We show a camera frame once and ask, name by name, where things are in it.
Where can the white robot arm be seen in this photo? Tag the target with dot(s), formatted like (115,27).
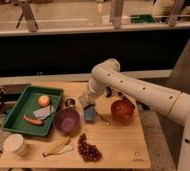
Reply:
(169,102)

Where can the yellow banana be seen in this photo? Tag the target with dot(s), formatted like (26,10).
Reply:
(59,147)

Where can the red-yellow apple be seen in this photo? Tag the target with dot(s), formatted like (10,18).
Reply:
(43,100)

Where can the purple bowl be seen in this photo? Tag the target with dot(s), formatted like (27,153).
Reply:
(66,120)

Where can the orange sausage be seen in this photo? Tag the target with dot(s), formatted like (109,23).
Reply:
(33,121)

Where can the red-brown bowl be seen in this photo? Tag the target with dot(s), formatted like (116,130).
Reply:
(122,110)

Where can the dark red grape bunch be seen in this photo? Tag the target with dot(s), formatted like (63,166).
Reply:
(89,153)

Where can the metal spoon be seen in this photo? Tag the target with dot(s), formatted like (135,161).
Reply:
(103,119)

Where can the green box in background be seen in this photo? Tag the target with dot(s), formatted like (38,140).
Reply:
(144,18)

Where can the white paper cup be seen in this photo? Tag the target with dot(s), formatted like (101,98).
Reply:
(16,144)

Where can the small metal cup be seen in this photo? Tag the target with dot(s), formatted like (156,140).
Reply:
(70,103)

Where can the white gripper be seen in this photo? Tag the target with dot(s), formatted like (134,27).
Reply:
(87,99)

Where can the green plastic tray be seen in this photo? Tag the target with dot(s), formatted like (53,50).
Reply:
(28,104)

